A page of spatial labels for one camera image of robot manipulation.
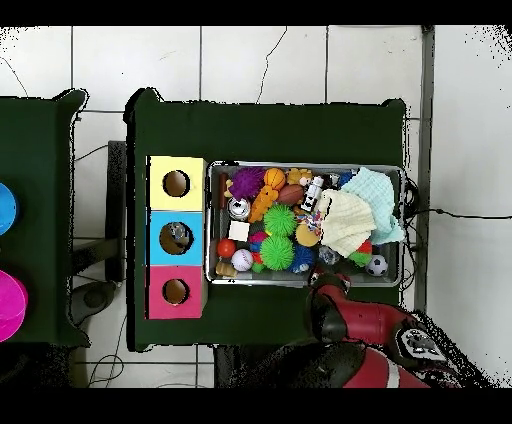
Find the grey plastic toy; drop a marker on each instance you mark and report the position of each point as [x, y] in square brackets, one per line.
[312, 194]

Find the wooden box with three holes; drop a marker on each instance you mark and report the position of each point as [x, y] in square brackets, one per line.
[192, 248]

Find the green puffer toy with eyes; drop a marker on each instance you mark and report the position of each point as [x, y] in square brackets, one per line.
[276, 252]

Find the black upright panel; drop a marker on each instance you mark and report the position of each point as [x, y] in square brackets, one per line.
[116, 192]

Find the silver drink can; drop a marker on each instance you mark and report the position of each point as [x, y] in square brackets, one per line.
[238, 208]

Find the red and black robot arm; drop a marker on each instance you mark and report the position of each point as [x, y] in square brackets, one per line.
[372, 324]

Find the blue round disc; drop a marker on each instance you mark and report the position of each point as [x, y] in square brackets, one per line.
[7, 208]

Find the brown toy football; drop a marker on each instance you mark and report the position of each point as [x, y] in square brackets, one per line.
[290, 194]

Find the black and white soccer ball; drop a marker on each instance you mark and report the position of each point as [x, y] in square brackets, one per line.
[376, 265]

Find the magenta round disc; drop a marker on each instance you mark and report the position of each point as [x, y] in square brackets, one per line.
[10, 306]

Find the purple spiky ball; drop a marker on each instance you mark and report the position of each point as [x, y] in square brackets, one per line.
[248, 182]

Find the cream knitted cloth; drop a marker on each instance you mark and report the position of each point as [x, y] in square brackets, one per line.
[346, 222]

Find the orange toy basketball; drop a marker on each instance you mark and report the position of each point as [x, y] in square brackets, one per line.
[274, 178]

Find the shallow silver mesh bin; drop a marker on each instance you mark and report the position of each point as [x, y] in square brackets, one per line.
[376, 280]

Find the mint green knitted cloth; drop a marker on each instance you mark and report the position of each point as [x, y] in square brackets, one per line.
[372, 192]

